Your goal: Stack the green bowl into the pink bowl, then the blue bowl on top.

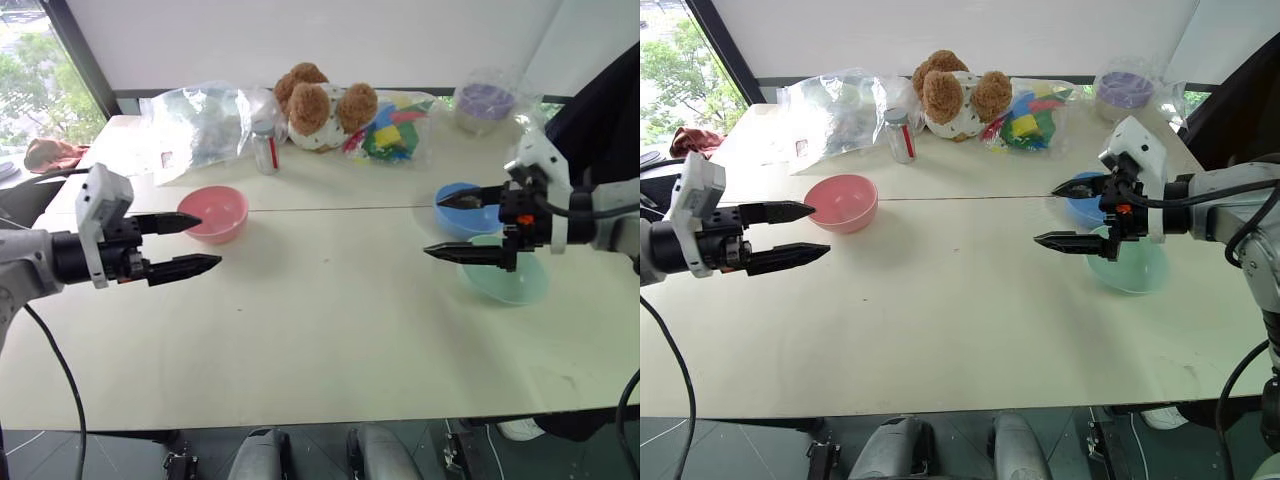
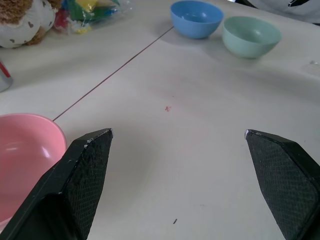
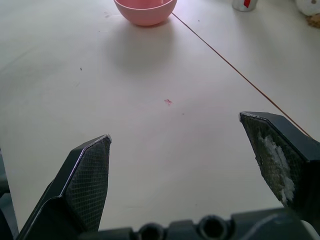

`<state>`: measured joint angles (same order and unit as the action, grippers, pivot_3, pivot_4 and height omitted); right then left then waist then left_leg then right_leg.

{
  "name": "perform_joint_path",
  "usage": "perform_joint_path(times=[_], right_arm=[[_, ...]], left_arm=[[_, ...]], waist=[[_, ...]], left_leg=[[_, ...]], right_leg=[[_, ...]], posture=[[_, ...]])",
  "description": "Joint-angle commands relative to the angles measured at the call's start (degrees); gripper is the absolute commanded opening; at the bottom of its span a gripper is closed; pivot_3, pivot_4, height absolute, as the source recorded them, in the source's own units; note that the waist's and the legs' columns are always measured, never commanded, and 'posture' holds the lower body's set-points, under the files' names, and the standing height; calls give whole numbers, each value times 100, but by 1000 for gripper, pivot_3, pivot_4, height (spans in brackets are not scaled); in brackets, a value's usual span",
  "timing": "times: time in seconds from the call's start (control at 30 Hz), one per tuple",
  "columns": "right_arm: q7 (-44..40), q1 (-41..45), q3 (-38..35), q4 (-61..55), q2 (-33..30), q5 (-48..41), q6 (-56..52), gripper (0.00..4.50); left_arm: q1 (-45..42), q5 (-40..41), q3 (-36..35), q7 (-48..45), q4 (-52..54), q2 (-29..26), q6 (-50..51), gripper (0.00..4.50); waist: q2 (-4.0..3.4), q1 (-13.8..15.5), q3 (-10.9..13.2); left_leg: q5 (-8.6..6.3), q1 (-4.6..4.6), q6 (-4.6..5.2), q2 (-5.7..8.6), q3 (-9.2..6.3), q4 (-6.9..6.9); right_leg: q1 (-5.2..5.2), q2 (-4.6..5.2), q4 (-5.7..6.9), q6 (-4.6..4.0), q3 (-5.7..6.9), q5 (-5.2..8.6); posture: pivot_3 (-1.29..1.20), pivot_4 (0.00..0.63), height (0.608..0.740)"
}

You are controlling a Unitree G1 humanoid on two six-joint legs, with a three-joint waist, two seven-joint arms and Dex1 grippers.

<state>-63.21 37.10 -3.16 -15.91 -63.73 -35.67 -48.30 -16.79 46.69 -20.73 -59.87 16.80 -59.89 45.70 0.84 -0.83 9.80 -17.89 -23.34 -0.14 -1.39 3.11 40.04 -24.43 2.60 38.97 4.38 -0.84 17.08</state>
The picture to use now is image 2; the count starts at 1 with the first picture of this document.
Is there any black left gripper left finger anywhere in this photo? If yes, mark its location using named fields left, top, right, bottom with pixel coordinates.
left=0, top=128, right=114, bottom=240

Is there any pink plastic bowl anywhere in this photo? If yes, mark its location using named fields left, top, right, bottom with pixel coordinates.
left=0, top=113, right=68, bottom=232

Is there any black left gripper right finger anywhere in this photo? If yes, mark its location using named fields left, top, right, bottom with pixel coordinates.
left=243, top=129, right=320, bottom=240

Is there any clear bag of colourful toys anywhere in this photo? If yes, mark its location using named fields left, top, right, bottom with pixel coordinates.
left=51, top=0, right=133, bottom=36

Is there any plush toy with heart print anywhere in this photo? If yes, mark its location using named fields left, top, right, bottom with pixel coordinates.
left=0, top=0, right=63, bottom=49

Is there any grey can with red stripe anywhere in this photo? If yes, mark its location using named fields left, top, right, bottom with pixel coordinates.
left=0, top=59, right=14, bottom=93

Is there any green plastic bowl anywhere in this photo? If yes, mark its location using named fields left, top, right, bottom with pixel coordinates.
left=222, top=16, right=283, bottom=60

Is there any black and white object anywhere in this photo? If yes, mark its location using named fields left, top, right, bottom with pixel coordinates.
left=236, top=0, right=320, bottom=25

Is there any blue plastic bowl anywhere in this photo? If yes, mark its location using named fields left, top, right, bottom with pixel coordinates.
left=170, top=0, right=224, bottom=40

